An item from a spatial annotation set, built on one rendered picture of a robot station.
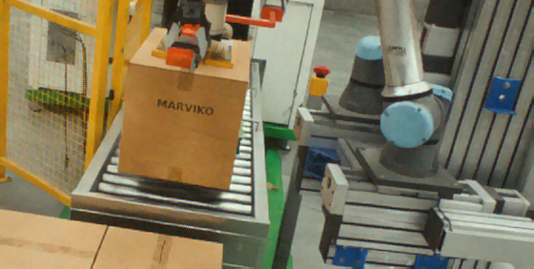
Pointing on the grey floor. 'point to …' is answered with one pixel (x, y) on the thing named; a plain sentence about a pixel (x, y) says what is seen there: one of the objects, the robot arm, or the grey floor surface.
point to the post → (294, 184)
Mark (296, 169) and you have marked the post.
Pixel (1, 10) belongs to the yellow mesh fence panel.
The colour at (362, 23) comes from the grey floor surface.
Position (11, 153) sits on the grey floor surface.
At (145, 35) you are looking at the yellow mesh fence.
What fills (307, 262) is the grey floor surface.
